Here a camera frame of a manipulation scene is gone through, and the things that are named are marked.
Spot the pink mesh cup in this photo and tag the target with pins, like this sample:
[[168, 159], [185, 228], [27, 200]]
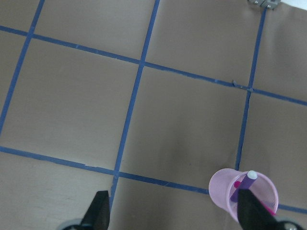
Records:
[[221, 187]]

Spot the aluminium frame post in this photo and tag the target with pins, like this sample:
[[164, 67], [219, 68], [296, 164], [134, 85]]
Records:
[[268, 4]]

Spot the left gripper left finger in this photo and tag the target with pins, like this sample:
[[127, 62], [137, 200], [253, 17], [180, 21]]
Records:
[[97, 216]]

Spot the purple pen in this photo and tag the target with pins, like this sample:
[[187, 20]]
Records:
[[246, 183]]

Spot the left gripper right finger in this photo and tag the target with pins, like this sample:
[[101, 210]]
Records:
[[253, 215]]

